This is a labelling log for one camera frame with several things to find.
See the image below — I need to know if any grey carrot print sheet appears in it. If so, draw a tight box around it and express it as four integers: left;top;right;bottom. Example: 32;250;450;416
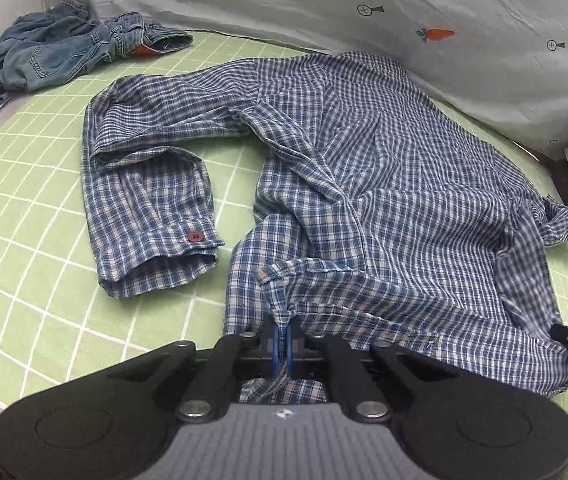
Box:
31;0;568;161

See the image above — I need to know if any blue denim garment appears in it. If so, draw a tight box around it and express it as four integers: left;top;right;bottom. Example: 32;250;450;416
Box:
0;0;195;118

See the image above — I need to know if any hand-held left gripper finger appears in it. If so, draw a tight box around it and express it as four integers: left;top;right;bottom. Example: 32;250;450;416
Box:
285;326;465;424
106;326;285;424

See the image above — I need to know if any green grid mat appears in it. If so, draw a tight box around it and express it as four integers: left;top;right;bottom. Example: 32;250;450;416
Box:
0;30;568;441

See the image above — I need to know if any blue plaid shirt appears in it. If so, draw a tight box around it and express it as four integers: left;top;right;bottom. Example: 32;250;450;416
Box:
81;51;568;406

